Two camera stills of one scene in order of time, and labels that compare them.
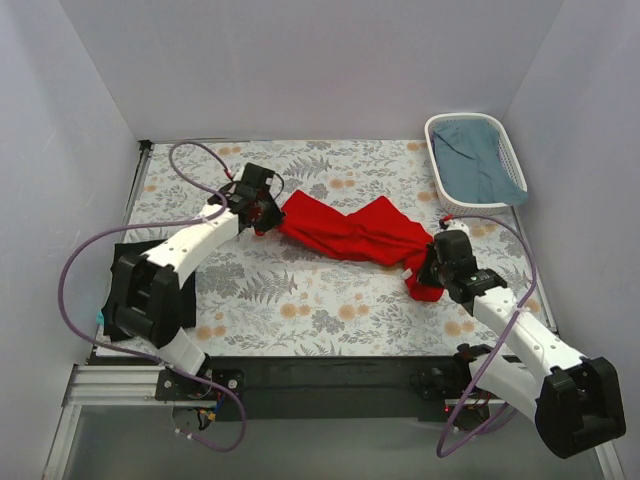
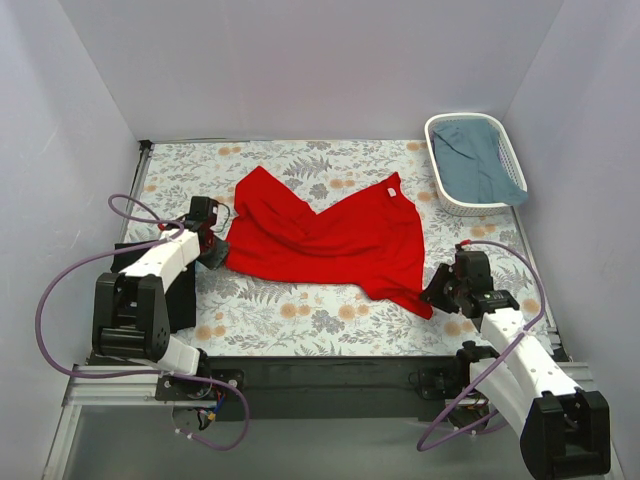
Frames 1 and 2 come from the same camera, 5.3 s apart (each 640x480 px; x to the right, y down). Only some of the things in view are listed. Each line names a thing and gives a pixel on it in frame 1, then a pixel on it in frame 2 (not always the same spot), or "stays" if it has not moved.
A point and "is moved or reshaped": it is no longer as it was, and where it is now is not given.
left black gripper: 270,215 to 216,255
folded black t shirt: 186,307 stays
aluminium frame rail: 117,385 stays
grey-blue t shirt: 472,164 stays
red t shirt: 380,233 is moved or reshaped
